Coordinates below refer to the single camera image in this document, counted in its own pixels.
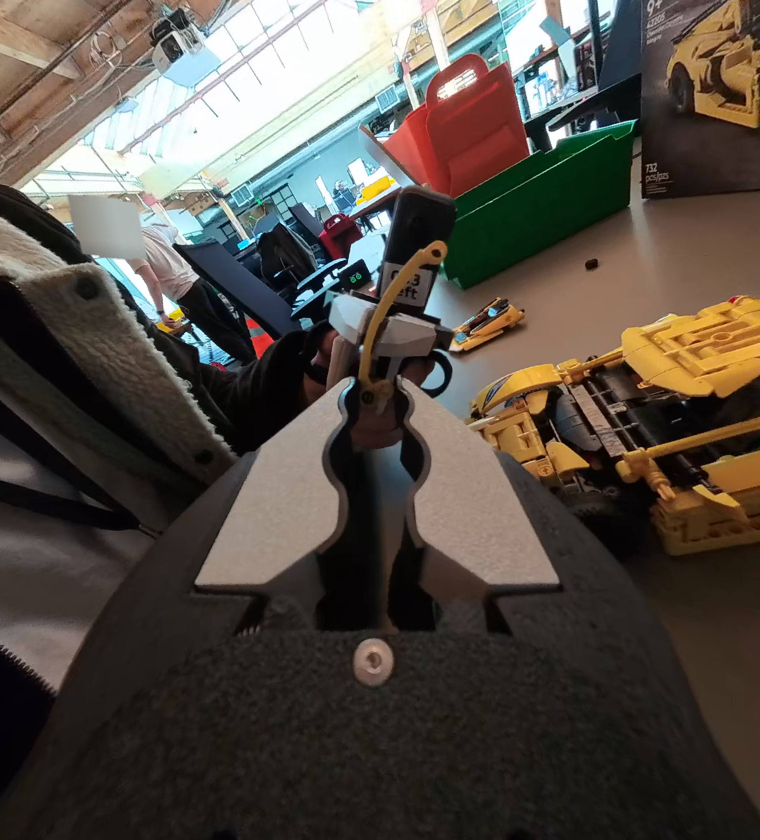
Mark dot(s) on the black tilted panel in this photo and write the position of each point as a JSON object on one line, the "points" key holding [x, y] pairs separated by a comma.
{"points": [[236, 289]]}

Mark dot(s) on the black office chair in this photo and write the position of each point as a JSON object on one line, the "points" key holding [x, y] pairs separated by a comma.
{"points": [[288, 262]]}

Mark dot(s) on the yellow brick car panel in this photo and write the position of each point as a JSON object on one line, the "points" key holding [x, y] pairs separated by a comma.
{"points": [[485, 325]]}

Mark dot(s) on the yellow toy brick car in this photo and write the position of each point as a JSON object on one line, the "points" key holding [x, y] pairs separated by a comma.
{"points": [[714, 354]]}

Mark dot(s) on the person's black fleece-lined jacket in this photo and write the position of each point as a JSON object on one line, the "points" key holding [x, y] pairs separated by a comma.
{"points": [[58, 394]]}

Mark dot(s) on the person's left hand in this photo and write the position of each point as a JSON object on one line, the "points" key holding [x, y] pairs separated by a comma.
{"points": [[373, 430]]}

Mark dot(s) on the red plastic tote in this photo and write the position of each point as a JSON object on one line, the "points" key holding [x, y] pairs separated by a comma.
{"points": [[472, 131]]}

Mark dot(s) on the green plastic bin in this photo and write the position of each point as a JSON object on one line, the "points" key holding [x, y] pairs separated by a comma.
{"points": [[537, 210]]}

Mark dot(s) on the ceiling-mounted white projector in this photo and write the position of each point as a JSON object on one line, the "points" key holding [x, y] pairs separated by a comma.
{"points": [[176, 39]]}

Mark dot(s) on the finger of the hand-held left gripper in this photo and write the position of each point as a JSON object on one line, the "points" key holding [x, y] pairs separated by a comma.
{"points": [[406, 336], [350, 315]]}

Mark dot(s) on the yellow flexible brick rod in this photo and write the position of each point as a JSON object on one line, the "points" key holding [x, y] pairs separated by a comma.
{"points": [[373, 392]]}

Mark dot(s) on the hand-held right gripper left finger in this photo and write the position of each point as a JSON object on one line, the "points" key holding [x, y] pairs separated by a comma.
{"points": [[268, 518]]}

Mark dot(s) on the grey desk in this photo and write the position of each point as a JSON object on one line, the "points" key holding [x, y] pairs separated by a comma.
{"points": [[714, 623]]}

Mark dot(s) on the person's left forearm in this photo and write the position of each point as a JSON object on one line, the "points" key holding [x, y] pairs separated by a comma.
{"points": [[255, 394]]}

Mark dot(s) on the dark car set box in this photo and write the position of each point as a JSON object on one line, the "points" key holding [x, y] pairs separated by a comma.
{"points": [[714, 131]]}

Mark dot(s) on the orange white striped cone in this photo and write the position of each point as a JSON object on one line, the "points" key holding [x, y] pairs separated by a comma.
{"points": [[262, 341]]}

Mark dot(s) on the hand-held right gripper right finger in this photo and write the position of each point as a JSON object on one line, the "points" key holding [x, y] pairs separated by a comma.
{"points": [[485, 518]]}

